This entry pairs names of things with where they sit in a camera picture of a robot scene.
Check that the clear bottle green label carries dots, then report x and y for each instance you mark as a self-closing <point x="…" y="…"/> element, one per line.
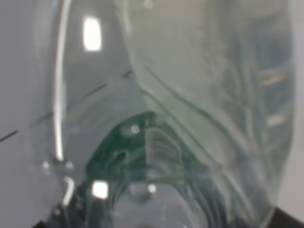
<point x="162" y="113"/>

